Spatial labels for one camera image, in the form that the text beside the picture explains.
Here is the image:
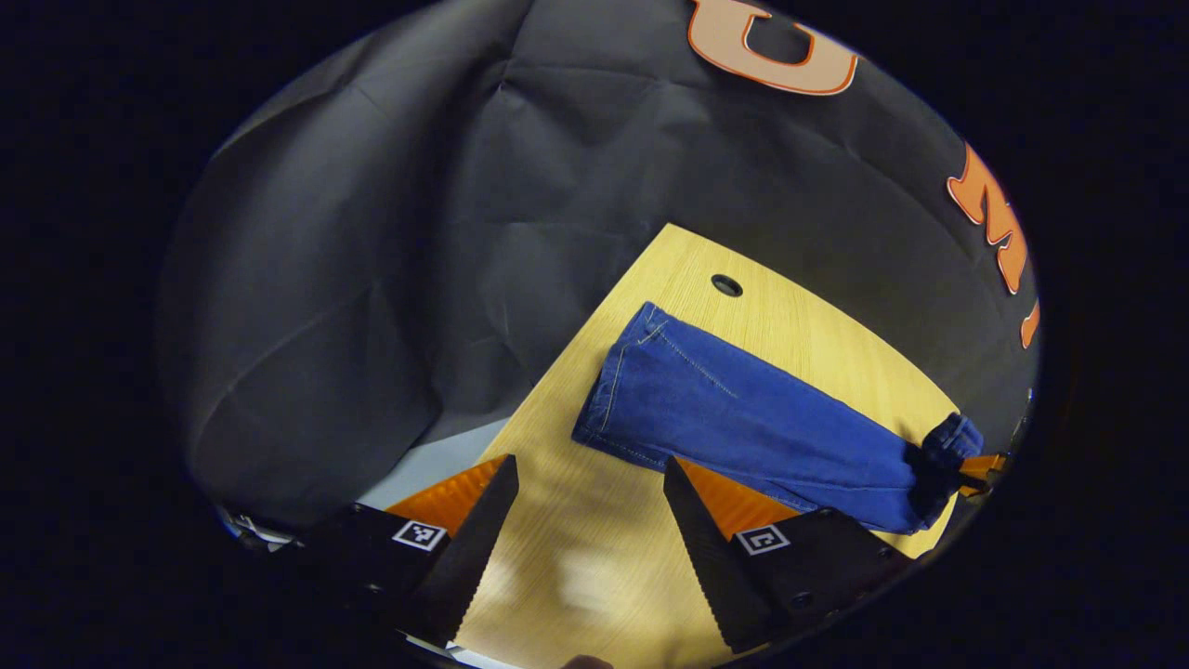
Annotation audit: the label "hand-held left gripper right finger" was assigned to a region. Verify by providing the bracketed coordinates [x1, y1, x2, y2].
[661, 455, 919, 655]

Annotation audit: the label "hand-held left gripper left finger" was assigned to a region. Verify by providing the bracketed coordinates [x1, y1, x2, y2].
[279, 453, 521, 649]

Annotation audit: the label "blue jeans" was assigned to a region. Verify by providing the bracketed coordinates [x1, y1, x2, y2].
[571, 300, 986, 535]

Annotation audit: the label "black backdrop cloth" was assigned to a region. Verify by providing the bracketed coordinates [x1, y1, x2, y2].
[158, 0, 1041, 531]

